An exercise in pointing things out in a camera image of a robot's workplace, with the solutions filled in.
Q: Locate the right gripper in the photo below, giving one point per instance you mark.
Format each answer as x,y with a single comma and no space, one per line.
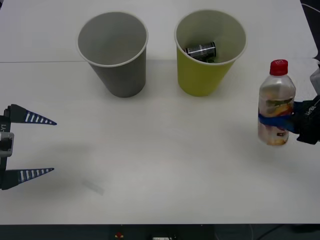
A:
310,120

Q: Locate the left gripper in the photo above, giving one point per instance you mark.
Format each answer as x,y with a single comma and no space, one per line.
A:
5,123

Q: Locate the clear bottle with red cap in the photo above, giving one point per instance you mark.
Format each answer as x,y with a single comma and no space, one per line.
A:
275,100

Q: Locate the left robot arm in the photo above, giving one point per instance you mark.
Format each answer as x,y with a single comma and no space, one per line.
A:
6,143

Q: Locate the yellow-green plastic bin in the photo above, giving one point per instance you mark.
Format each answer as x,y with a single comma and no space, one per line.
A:
202,77

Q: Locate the black drink can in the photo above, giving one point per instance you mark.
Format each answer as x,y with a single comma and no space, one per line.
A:
201,50

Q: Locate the grey plastic bin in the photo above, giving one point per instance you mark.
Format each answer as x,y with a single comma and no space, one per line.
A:
120,77

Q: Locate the dark robot torso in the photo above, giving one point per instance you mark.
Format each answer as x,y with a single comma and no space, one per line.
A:
160,233

